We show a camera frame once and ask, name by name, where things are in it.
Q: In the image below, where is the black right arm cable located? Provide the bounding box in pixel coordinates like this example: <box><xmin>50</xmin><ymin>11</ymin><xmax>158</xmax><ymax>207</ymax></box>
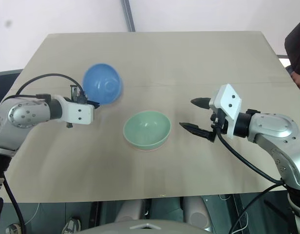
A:
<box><xmin>216</xmin><ymin>131</ymin><xmax>291</xmax><ymax>234</ymax></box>

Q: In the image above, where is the grey metal rail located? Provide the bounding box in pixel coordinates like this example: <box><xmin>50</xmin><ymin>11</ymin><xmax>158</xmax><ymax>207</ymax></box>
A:
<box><xmin>120</xmin><ymin>0</ymin><xmax>136</xmax><ymax>33</ymax></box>

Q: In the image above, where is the silver robot thigh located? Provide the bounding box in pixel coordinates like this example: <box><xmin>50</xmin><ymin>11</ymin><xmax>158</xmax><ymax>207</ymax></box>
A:
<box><xmin>112</xmin><ymin>198</ymin><xmax>151</xmax><ymax>223</ymax></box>
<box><xmin>182</xmin><ymin>195</ymin><xmax>212</xmax><ymax>232</ymax></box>

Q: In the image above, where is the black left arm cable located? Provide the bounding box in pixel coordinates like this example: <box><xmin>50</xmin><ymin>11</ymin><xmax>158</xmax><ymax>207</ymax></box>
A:
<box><xmin>16</xmin><ymin>73</ymin><xmax>85</xmax><ymax>98</ymax></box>

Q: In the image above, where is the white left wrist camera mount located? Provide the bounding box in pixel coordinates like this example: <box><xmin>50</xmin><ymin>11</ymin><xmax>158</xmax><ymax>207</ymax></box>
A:
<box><xmin>57</xmin><ymin>96</ymin><xmax>95</xmax><ymax>126</ymax></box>

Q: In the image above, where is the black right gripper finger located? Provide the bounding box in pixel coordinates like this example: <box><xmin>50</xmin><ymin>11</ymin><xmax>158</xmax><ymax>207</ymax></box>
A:
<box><xmin>190</xmin><ymin>97</ymin><xmax>212</xmax><ymax>110</ymax></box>
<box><xmin>179</xmin><ymin>121</ymin><xmax>211</xmax><ymax>140</ymax></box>

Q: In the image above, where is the grey sneaker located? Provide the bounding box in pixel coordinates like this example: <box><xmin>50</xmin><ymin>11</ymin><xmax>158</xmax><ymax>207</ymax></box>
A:
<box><xmin>61</xmin><ymin>217</ymin><xmax>82</xmax><ymax>234</ymax></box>
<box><xmin>4</xmin><ymin>223</ymin><xmax>21</xmax><ymax>234</ymax></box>

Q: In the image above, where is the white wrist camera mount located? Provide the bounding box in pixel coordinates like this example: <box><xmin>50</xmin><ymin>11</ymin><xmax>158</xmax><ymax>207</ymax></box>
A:
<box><xmin>207</xmin><ymin>83</ymin><xmax>243</xmax><ymax>140</ymax></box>
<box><xmin>57</xmin><ymin>96</ymin><xmax>95</xmax><ymax>126</ymax></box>

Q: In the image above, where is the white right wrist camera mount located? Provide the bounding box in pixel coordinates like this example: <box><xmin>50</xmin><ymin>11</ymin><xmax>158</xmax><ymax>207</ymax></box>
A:
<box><xmin>207</xmin><ymin>83</ymin><xmax>243</xmax><ymax>140</ymax></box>

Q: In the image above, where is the blue plastic bowl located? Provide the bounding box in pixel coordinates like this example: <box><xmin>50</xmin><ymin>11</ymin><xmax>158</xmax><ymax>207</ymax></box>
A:
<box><xmin>82</xmin><ymin>63</ymin><xmax>124</xmax><ymax>106</ymax></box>

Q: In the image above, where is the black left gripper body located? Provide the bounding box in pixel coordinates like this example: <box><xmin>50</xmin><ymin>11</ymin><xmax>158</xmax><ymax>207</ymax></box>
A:
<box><xmin>69</xmin><ymin>84</ymin><xmax>90</xmax><ymax>105</ymax></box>

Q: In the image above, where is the silver robot torso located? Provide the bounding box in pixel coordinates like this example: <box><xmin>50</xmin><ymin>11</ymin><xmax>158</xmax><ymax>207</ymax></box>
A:
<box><xmin>76</xmin><ymin>218</ymin><xmax>214</xmax><ymax>234</ymax></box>

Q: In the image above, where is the green plastic bowl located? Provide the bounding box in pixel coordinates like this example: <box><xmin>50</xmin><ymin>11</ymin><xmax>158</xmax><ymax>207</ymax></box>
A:
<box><xmin>123</xmin><ymin>110</ymin><xmax>172</xmax><ymax>151</ymax></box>

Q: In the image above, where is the person in dark clothes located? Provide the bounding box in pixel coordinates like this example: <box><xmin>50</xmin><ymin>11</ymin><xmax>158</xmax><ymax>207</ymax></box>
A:
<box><xmin>284</xmin><ymin>17</ymin><xmax>300</xmax><ymax>96</ymax></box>

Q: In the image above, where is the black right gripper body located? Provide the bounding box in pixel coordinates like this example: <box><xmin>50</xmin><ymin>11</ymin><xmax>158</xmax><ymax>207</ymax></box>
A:
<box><xmin>207</xmin><ymin>107</ymin><xmax>229</xmax><ymax>143</ymax></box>

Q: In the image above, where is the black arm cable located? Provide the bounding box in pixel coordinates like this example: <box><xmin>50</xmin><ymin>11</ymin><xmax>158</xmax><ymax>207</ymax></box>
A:
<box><xmin>216</xmin><ymin>131</ymin><xmax>291</xmax><ymax>234</ymax></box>
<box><xmin>16</xmin><ymin>73</ymin><xmax>85</xmax><ymax>98</ymax></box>

